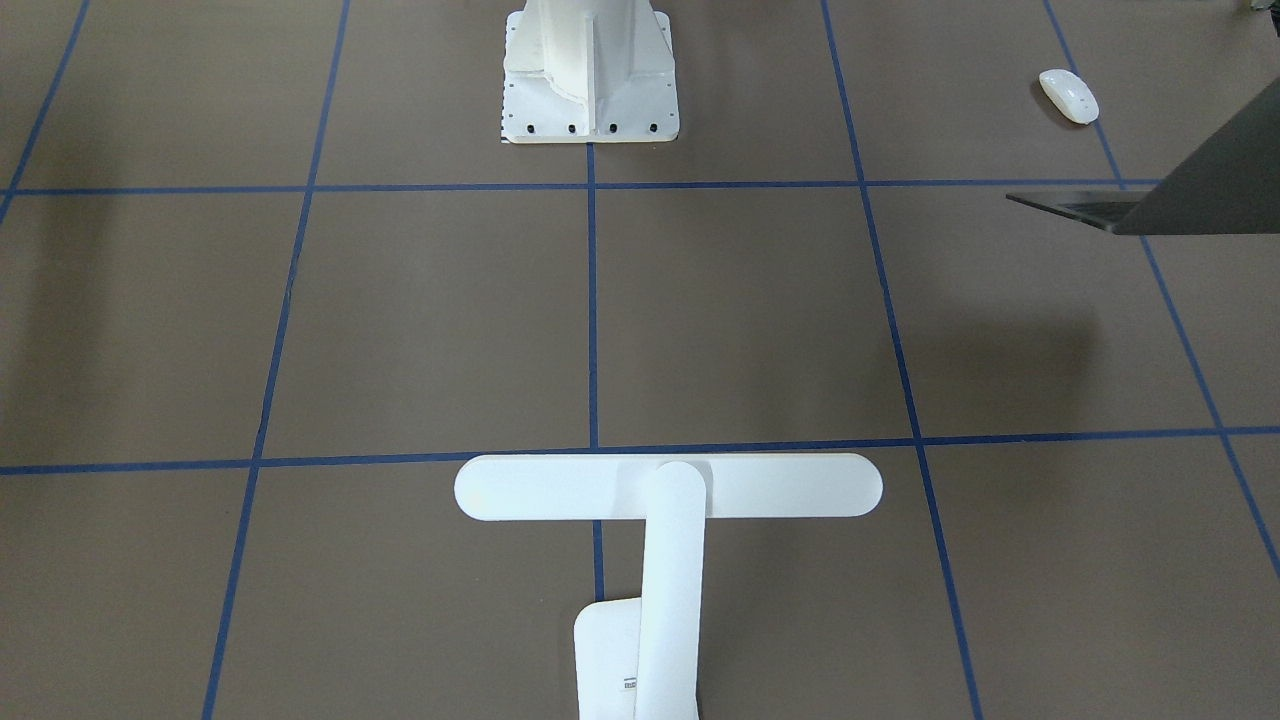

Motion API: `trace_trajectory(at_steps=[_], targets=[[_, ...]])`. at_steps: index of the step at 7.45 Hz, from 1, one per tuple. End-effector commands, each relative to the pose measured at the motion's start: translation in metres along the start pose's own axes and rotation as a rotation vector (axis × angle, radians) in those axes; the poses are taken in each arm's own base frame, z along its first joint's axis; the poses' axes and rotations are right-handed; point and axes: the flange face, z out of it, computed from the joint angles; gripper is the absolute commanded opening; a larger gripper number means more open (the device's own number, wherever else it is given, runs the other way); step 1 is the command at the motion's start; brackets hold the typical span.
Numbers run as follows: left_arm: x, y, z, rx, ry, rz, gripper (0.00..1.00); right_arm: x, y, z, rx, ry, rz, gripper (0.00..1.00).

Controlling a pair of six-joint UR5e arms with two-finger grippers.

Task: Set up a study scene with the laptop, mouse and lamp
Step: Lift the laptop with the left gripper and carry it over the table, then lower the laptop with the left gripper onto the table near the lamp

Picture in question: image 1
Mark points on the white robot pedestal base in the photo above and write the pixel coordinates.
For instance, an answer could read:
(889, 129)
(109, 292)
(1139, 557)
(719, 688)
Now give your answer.
(589, 72)

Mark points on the white desk lamp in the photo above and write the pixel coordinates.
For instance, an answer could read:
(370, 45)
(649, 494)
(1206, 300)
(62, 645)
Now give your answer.
(639, 658)

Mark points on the grey laptop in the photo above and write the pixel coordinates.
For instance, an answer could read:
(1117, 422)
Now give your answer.
(1229, 185)

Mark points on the white computer mouse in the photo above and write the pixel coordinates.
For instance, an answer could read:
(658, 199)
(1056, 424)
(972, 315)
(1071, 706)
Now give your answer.
(1070, 95)

